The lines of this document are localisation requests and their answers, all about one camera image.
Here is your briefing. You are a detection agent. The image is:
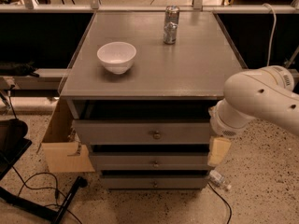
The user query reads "metal railing frame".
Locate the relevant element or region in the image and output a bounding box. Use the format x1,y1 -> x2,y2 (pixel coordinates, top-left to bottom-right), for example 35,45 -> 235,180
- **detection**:
0,0 -> 299,15

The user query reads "white bowl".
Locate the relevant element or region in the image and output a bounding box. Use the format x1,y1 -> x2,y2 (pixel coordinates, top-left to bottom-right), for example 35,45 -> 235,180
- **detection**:
97,42 -> 136,75

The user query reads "black floor cable left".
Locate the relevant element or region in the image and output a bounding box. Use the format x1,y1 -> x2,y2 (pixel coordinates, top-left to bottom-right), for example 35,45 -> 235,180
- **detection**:
0,152 -> 84,224

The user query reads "grey drawer cabinet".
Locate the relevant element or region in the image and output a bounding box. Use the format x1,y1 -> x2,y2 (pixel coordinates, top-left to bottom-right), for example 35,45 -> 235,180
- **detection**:
61,12 -> 242,179

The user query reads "black cloth on ledge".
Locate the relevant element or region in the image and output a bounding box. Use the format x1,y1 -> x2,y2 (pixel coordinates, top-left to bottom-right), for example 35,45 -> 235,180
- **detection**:
0,61 -> 39,77

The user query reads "black floor cable right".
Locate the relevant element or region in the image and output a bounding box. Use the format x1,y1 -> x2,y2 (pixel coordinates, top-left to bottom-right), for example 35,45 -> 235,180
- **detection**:
207,182 -> 234,224

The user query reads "white hanging cable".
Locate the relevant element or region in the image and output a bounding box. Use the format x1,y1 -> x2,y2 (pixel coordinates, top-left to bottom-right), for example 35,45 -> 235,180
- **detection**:
263,3 -> 278,68

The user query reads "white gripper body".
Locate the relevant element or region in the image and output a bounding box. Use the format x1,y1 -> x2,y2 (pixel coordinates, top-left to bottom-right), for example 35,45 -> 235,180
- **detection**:
210,99 -> 254,138

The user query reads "grey top drawer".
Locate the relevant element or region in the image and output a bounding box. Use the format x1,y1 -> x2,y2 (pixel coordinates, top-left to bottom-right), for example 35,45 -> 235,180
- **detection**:
73,120 -> 210,145

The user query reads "silver drink can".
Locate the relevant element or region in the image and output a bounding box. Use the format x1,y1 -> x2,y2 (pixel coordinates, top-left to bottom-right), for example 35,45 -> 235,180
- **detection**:
164,6 -> 180,45

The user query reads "black stand base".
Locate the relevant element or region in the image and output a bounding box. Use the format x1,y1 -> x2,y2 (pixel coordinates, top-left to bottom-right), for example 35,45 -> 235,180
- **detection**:
0,119 -> 89,224

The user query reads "grey middle drawer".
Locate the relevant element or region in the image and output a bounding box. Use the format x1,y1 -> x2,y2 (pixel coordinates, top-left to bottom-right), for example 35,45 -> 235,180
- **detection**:
89,152 -> 211,171

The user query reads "cardboard box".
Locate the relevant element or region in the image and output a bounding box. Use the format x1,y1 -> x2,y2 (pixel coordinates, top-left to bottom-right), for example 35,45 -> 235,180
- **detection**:
40,99 -> 94,173

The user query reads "grey drawer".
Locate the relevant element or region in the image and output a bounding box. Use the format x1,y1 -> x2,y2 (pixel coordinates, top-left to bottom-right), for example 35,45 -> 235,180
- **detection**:
73,120 -> 210,145
101,175 -> 207,189
89,152 -> 211,171

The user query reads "black floor cable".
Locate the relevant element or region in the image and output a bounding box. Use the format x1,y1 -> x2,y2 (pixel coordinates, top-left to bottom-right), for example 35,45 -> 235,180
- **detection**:
207,182 -> 234,224
0,152 -> 84,224

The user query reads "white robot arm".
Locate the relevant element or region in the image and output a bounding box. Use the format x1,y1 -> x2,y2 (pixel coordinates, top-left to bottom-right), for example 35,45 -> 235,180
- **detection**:
207,65 -> 299,167

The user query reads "grey bottom drawer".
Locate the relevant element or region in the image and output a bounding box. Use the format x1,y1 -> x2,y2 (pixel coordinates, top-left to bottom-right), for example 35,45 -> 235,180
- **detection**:
101,175 -> 207,189

